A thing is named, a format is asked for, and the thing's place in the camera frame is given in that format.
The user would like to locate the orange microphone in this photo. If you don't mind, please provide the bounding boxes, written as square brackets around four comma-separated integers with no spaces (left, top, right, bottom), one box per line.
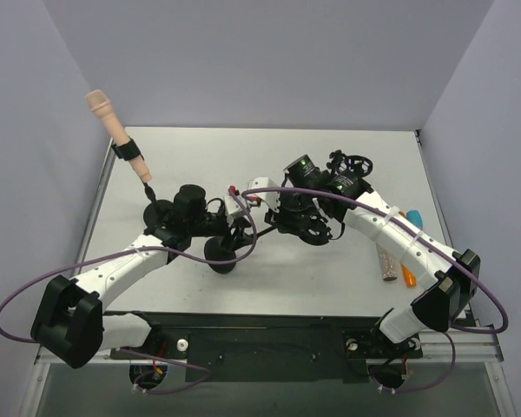
[397,210,418,289]

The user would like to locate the silver glitter microphone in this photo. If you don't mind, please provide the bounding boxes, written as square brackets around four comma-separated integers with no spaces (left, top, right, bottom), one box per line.
[376,244,399,282]

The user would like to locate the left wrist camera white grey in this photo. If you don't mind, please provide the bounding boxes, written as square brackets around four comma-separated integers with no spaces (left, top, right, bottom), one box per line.
[223,185,252,227]

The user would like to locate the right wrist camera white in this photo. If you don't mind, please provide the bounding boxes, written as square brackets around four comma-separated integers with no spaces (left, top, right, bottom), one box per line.
[246,177,280,213]

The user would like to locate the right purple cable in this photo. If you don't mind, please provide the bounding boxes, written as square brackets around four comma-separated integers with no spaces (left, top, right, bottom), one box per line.
[241,188,510,334]

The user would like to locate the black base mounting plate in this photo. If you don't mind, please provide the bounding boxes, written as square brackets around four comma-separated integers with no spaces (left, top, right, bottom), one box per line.
[90,310,425,386]

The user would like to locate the black tripod shock mount stand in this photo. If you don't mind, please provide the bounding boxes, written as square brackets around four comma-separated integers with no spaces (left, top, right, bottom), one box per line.
[326,149,373,177]

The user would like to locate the cyan microphone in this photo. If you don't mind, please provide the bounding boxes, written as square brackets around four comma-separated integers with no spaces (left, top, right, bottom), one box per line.
[406,209,424,229]

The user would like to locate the aluminium frame rail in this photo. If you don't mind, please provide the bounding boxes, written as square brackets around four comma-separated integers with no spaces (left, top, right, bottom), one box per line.
[39,311,503,367]

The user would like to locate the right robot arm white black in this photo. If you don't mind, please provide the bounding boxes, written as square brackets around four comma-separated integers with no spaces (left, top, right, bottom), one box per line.
[249,150,480,355]

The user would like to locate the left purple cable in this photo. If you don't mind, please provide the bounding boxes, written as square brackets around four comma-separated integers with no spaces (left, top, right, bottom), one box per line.
[0,195,258,342]

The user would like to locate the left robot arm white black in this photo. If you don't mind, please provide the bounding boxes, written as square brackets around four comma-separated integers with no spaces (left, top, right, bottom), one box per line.
[30,184,247,368]

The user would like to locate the purple cable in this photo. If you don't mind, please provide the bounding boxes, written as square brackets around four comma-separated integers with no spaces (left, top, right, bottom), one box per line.
[241,188,510,334]
[0,195,258,342]

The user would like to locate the black stand with orange microphone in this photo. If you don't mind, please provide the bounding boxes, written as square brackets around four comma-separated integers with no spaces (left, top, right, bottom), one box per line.
[203,225,277,275]

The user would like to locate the black stand with beige microphone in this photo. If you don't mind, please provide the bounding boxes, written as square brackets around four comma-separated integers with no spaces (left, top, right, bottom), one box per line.
[110,138,169,233]

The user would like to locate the beige microphone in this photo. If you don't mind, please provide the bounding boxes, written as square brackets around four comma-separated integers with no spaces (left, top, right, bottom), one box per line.
[85,89,152,183]

